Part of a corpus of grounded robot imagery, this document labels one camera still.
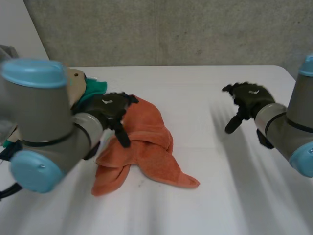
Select black cable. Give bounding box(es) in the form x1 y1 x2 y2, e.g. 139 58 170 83
0 181 22 202

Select beige shorts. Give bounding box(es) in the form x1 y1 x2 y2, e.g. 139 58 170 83
66 69 88 108

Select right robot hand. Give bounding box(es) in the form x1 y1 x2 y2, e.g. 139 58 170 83
222 82 276 134

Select teal towel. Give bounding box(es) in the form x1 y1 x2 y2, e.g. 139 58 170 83
77 77 108 105

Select coral towel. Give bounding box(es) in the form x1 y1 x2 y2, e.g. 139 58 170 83
91 94 201 197

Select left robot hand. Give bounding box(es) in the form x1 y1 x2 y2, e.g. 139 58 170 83
89 92 139 148

